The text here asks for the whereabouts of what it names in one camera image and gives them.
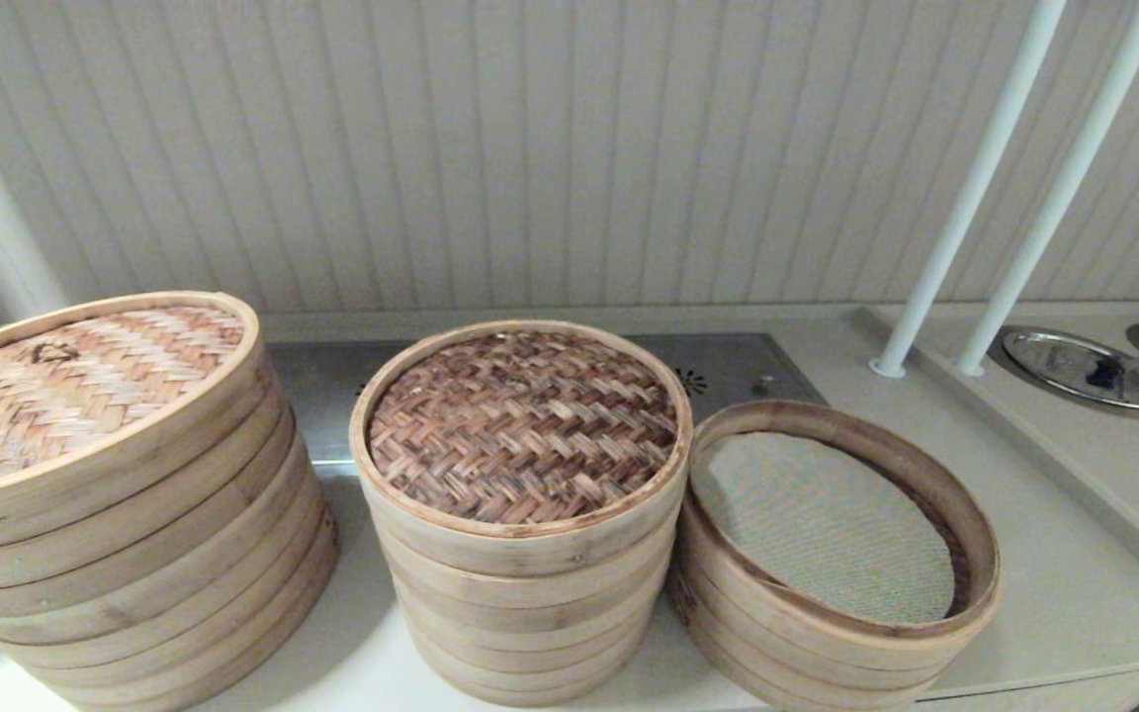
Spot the dark woven bamboo steamer lid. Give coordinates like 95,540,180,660
349,318,695,579

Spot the grey cloth steamer liner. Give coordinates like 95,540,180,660
693,431,956,625

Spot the large light bamboo steamer stack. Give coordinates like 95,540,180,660
0,376,340,712

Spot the large light woven steamer lid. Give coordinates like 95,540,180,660
0,290,269,557

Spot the white metal pole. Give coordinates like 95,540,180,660
955,0,1139,377
869,0,1068,379

